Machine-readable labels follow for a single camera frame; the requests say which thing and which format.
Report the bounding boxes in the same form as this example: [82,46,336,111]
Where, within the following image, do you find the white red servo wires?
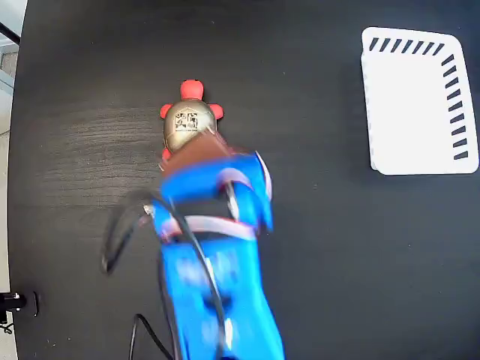
[161,168,272,243]

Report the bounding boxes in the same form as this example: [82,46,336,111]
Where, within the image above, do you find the red turtle toy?
[159,79,225,161]

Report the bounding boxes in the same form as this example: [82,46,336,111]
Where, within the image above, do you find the black camera cable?
[100,189,236,360]

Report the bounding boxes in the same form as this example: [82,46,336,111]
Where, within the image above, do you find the black metal bar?
[0,21,22,45]

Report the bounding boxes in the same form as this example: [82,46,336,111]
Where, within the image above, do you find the black table clamp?
[0,289,41,335]

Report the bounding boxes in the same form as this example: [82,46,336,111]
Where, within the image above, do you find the white slotted plastic tray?
[360,25,480,176]

